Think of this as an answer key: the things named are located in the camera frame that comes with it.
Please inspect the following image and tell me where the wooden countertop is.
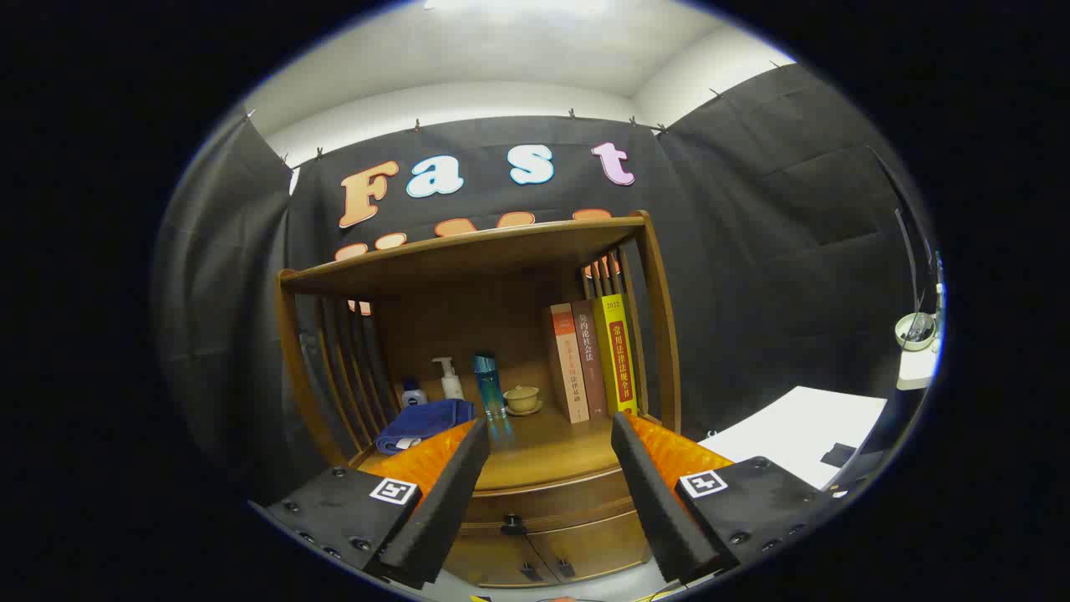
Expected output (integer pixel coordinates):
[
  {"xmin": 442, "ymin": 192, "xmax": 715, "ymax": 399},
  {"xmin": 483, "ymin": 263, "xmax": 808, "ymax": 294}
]
[{"xmin": 359, "ymin": 401, "xmax": 661, "ymax": 494}]

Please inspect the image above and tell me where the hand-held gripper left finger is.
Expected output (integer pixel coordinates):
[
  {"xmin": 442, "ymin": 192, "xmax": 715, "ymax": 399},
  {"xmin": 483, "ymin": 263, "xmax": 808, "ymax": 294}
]
[{"xmin": 266, "ymin": 416, "xmax": 492, "ymax": 590}]

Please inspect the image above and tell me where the blue glass bottle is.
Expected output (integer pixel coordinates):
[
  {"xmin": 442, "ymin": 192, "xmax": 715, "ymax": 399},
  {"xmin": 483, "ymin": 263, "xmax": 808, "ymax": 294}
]
[{"xmin": 473, "ymin": 352, "xmax": 508, "ymax": 421}]

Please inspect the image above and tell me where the wooden cabinet with slatted shelf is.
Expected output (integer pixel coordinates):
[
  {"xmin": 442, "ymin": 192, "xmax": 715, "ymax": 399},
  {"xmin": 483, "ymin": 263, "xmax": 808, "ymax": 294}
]
[{"xmin": 276, "ymin": 211, "xmax": 682, "ymax": 588}]

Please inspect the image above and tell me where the wooden cabinet door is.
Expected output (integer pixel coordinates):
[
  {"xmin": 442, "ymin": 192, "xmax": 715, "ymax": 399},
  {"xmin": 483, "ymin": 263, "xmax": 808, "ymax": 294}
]
[
  {"xmin": 527, "ymin": 510, "xmax": 653, "ymax": 582},
  {"xmin": 443, "ymin": 531, "xmax": 553, "ymax": 588}
]

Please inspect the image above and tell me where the white pump bottle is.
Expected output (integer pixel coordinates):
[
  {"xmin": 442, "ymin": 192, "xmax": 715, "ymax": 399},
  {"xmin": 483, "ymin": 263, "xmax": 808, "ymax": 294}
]
[{"xmin": 432, "ymin": 357, "xmax": 465, "ymax": 401}]

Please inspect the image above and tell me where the white side table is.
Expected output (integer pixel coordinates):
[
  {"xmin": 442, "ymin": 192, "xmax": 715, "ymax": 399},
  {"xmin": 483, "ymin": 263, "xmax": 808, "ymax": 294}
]
[{"xmin": 698, "ymin": 385, "xmax": 889, "ymax": 490}]

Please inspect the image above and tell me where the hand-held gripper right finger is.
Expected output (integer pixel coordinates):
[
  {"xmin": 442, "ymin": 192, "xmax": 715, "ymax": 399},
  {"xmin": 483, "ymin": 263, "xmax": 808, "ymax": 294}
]
[{"xmin": 610, "ymin": 411, "xmax": 837, "ymax": 586}]

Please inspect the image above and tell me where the folded blue towel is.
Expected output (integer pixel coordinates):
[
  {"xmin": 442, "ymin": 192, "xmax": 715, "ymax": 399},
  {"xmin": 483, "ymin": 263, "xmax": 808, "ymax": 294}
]
[{"xmin": 375, "ymin": 399, "xmax": 476, "ymax": 455}]

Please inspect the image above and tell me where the wooden drawer with black knob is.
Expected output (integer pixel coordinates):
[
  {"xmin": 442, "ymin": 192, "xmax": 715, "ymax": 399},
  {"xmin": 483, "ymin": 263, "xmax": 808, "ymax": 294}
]
[{"xmin": 462, "ymin": 468, "xmax": 649, "ymax": 536}]

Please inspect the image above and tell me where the beige book orange label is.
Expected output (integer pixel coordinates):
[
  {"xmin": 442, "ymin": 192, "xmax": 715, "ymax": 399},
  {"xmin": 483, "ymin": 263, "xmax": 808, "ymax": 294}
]
[{"xmin": 543, "ymin": 304, "xmax": 590, "ymax": 424}]

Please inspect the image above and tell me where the beige lidded teacup with saucer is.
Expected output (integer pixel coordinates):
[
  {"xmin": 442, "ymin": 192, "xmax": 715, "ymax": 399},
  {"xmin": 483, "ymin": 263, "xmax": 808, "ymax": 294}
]
[{"xmin": 502, "ymin": 385, "xmax": 544, "ymax": 416}]

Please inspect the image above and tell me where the brown book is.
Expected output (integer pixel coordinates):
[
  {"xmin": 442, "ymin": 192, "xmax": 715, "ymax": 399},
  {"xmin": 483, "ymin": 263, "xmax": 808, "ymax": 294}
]
[{"xmin": 571, "ymin": 299, "xmax": 609, "ymax": 419}]

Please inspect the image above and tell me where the white round bowl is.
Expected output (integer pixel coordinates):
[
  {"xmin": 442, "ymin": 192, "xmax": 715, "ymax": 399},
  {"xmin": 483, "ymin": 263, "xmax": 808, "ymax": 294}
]
[{"xmin": 894, "ymin": 312, "xmax": 937, "ymax": 351}]

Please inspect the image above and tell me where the yellow book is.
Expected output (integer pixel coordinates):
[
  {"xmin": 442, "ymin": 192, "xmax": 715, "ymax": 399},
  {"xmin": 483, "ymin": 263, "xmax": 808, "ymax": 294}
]
[{"xmin": 592, "ymin": 293, "xmax": 639, "ymax": 416}]

